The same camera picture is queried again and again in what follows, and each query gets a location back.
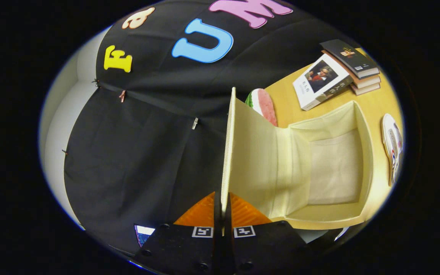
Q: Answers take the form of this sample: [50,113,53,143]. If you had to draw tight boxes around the thick brown book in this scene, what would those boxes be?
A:
[321,50,381,89]

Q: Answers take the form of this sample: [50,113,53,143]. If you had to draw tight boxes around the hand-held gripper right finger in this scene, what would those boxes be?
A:
[224,193,308,273]

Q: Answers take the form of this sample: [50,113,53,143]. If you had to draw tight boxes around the white portrait cover book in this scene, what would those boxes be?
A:
[293,53,353,111]

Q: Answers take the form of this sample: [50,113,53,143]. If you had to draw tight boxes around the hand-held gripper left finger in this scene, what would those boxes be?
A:
[134,192,222,273]

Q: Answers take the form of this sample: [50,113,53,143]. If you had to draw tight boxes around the thin brown book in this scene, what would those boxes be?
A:
[350,82,381,96]

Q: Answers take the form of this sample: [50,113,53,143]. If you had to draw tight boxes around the white canvas shoe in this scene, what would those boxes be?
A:
[381,113,404,187]

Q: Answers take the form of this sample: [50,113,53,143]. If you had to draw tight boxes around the beige fabric storage box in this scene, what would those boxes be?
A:
[221,87,375,230]

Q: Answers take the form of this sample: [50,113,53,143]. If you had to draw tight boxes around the watermelon slice toy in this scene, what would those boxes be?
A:
[245,89,278,126]

